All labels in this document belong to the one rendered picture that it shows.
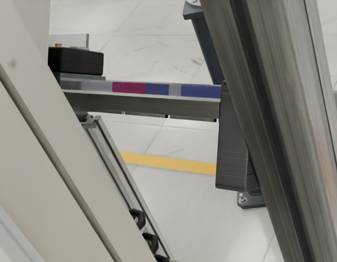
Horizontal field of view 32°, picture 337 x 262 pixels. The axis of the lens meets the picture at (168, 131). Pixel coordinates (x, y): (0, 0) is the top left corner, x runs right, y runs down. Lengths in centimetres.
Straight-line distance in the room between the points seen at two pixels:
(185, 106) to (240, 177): 5
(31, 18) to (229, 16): 22
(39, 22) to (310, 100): 24
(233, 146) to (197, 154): 177
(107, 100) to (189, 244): 148
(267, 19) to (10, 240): 15
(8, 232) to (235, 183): 18
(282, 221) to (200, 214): 155
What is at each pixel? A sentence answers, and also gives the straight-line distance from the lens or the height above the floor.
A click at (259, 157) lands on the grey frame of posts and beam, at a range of 33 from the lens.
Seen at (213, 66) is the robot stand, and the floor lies 53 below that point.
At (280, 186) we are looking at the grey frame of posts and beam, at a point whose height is 114.
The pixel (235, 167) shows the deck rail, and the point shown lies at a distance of 33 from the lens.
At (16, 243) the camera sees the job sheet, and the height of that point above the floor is 128.
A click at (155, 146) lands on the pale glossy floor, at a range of 221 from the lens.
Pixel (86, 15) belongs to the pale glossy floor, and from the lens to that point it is 331.
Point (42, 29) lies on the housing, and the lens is 46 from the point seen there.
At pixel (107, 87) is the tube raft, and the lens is 63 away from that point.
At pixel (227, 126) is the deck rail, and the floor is 118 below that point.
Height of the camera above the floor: 139
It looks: 38 degrees down
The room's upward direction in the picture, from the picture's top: 23 degrees counter-clockwise
